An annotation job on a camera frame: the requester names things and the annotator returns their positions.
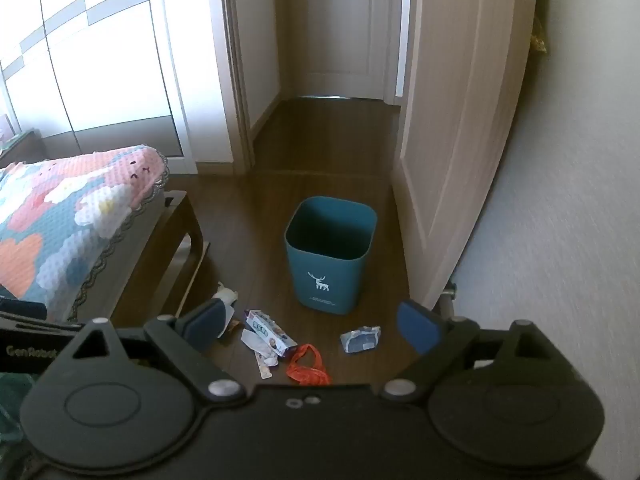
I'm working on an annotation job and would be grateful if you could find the white sliding door wardrobe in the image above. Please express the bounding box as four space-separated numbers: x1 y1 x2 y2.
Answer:
0 0 198 158

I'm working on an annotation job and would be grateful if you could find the white tissue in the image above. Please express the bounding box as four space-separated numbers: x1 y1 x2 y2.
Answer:
214 282 241 339

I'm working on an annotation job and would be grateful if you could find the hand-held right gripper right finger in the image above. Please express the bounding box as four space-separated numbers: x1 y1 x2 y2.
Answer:
382 301 576 403

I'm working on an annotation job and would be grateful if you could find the blue white packet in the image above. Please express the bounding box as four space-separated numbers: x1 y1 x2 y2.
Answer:
340 326 382 356

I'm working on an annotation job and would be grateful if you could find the white wrapper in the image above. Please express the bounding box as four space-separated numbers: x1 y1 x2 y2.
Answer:
241 329 278 366

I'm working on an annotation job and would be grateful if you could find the white closed door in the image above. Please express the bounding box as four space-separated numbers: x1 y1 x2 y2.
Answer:
280 0 401 103

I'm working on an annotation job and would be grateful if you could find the orange plastic bag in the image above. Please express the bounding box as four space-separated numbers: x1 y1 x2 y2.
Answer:
286 344 332 387

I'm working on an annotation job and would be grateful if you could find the light wooden open door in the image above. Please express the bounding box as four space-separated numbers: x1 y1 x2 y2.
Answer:
392 0 546 311

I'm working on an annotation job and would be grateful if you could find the teal plastic trash bin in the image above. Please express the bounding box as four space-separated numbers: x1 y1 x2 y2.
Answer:
284 196 377 316

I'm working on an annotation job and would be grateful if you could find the dark wooden bed frame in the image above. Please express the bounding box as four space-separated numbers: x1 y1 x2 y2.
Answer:
65 175 211 331

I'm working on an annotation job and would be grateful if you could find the dark wooden nightstand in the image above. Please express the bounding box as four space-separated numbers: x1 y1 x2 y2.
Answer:
0 129 48 168

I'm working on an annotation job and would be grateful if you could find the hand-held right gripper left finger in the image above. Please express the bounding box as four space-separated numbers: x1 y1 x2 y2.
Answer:
50 299 248 403

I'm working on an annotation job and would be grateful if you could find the green cloth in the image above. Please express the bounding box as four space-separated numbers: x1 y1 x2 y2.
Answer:
0 372 36 461

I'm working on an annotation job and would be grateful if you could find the yellow hanging ornament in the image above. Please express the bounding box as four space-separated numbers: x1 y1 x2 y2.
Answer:
530 14 549 54

